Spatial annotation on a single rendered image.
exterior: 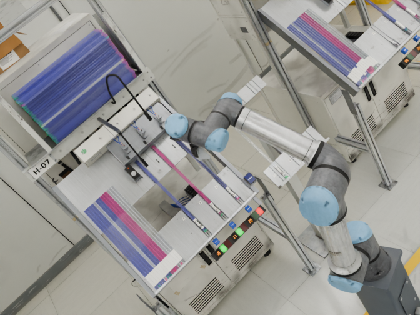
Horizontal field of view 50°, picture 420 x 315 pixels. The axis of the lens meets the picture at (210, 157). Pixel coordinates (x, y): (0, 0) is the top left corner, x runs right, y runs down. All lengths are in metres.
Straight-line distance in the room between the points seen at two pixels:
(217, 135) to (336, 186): 0.38
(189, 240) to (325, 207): 0.96
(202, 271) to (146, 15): 2.19
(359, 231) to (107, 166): 1.21
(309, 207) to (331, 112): 1.55
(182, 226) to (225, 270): 0.64
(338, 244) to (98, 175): 1.23
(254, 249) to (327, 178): 1.47
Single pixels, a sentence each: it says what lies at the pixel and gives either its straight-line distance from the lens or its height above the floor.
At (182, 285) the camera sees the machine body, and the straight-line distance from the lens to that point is 2.59.
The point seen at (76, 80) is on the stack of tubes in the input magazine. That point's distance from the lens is 2.16.
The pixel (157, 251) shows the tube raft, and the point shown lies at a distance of 2.13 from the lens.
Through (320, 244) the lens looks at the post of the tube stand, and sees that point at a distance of 2.79.
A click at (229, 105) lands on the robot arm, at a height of 1.42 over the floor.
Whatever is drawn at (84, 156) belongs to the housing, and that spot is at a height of 1.27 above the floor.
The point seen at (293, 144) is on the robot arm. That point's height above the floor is 1.25.
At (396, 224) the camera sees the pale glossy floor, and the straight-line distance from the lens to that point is 2.74.
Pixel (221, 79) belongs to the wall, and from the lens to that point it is 4.27.
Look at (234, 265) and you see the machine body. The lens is 2.73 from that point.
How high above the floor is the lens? 2.09
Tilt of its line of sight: 32 degrees down
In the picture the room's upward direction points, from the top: 35 degrees counter-clockwise
